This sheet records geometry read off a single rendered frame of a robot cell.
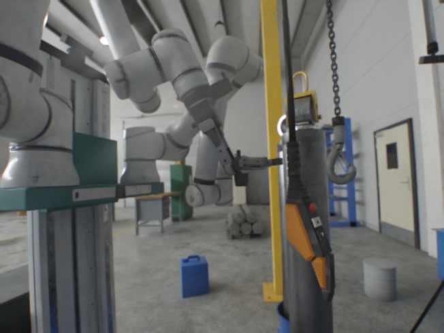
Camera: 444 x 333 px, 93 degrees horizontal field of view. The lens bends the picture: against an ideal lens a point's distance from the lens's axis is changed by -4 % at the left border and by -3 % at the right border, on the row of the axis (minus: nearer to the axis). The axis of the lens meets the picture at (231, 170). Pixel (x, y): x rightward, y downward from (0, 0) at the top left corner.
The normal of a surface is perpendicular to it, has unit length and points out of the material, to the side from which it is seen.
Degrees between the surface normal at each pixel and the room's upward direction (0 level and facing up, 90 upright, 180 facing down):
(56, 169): 68
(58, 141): 90
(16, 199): 90
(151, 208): 90
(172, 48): 90
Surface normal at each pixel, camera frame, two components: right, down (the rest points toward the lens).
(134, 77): 0.43, 0.54
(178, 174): -0.10, -0.04
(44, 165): 0.64, -0.37
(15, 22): 0.82, 0.07
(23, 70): 0.98, 0.07
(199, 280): 0.29, -0.04
